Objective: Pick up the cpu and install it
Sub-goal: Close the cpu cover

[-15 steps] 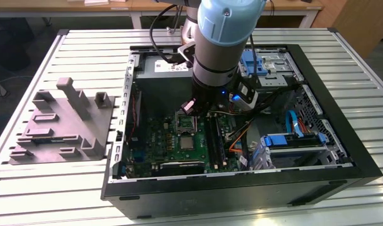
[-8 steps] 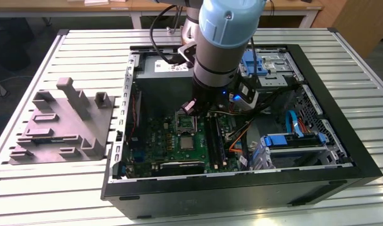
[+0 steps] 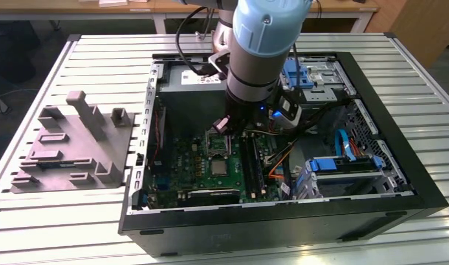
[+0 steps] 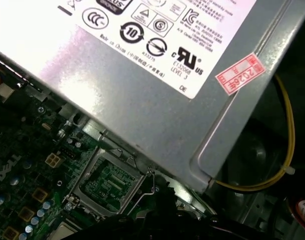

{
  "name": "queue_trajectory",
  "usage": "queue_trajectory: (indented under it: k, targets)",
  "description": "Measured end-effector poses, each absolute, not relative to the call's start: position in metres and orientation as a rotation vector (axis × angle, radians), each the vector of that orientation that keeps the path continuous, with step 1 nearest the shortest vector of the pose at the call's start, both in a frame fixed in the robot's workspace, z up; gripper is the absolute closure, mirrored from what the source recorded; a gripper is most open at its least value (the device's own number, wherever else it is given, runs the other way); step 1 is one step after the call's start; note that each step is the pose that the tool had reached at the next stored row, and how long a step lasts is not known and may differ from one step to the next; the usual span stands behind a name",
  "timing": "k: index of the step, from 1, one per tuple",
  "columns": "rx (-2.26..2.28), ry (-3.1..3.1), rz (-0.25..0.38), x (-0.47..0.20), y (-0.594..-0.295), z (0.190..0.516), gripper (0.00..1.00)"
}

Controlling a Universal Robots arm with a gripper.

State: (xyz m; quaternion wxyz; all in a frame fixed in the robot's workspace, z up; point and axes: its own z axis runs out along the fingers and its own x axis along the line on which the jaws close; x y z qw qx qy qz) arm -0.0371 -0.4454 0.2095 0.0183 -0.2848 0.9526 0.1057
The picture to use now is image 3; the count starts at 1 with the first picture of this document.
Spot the grey power supply unit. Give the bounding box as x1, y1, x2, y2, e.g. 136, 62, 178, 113
156, 63, 230, 139

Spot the small white box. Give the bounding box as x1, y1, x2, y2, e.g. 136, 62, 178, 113
98, 0, 130, 8

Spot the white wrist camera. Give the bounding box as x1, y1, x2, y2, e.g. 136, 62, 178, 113
268, 93, 304, 129

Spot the thin cable with silver plug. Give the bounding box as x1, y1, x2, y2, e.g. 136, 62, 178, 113
194, 7, 215, 40

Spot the grey wire bundle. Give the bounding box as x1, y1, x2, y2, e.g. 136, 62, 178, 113
247, 125, 288, 136

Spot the black office chair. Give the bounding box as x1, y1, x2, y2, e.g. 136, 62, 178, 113
0, 20, 42, 83

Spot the white camera bracket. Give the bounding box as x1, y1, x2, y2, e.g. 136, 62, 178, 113
208, 51, 231, 81

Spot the light blue flat wire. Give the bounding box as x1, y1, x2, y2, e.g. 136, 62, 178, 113
335, 129, 358, 162

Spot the hard disk in blue carrier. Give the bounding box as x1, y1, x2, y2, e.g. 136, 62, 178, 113
310, 156, 384, 175

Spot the black graphics card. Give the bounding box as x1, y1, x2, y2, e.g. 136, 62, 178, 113
187, 188, 242, 206

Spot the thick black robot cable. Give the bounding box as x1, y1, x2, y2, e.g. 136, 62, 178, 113
175, 6, 220, 80

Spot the RAM stick with blue label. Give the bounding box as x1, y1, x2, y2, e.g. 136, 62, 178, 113
36, 161, 80, 169

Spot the metal drive cage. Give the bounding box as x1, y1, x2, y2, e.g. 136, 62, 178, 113
283, 59, 358, 119

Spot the black PC case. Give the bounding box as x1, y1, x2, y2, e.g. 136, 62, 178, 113
116, 51, 449, 258

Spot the orange wire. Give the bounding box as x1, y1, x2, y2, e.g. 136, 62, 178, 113
268, 161, 290, 183

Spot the black RAM slot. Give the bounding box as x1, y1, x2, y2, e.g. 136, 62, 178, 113
244, 134, 258, 197
240, 135, 252, 197
251, 134, 268, 197
248, 134, 263, 197

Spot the grey parts rack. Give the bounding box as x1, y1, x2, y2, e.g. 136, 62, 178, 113
10, 90, 138, 194

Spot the blue board connector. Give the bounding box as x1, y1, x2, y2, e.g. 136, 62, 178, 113
156, 177, 172, 192

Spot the black wire bundle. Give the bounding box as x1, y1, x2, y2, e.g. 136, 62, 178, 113
264, 100, 351, 166

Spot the red wire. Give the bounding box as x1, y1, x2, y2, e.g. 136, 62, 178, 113
348, 137, 371, 160

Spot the CPU socket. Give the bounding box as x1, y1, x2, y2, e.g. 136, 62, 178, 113
208, 157, 234, 179

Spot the metal disk bay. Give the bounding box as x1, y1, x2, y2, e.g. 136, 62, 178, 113
294, 154, 414, 199

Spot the green motherboard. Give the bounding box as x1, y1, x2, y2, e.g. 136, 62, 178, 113
147, 125, 284, 209

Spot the metal socket cover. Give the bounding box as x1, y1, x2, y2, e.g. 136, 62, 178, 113
206, 134, 230, 157

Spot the wooden cabinet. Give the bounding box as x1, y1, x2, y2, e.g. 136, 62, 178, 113
364, 0, 449, 70

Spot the blue plastic drive latch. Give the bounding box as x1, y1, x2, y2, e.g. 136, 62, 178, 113
283, 59, 315, 91

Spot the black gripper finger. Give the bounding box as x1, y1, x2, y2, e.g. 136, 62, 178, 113
212, 116, 234, 137

